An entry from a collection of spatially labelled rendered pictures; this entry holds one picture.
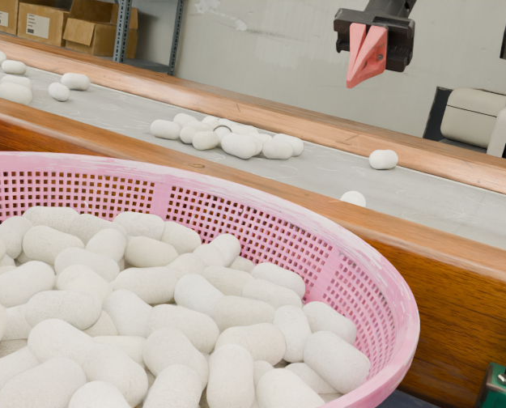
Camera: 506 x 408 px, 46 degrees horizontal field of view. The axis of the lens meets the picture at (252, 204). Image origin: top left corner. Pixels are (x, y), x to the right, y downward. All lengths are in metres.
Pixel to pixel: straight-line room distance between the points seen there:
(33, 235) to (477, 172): 0.52
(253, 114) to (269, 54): 2.20
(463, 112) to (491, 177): 0.77
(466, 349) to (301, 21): 2.61
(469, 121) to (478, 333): 1.13
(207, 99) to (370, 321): 0.57
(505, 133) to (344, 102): 1.70
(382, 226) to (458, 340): 0.08
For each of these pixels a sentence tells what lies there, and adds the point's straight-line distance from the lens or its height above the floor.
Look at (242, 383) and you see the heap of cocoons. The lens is 0.23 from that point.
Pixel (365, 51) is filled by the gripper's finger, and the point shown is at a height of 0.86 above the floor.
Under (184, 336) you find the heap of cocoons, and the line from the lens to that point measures 0.25.
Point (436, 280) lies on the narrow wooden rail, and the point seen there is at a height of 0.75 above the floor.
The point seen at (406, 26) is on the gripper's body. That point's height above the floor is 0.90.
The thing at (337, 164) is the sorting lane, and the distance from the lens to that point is 0.65.
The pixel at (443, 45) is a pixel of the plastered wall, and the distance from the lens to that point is 2.68.
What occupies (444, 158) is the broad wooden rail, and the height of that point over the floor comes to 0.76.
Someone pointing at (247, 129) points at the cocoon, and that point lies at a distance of 0.65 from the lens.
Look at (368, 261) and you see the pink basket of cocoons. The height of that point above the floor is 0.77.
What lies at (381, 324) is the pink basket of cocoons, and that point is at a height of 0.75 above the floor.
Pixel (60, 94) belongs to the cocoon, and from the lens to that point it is 0.73.
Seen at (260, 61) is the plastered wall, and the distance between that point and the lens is 3.00.
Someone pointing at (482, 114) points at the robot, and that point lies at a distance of 1.47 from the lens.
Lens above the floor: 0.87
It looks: 17 degrees down
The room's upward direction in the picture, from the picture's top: 11 degrees clockwise
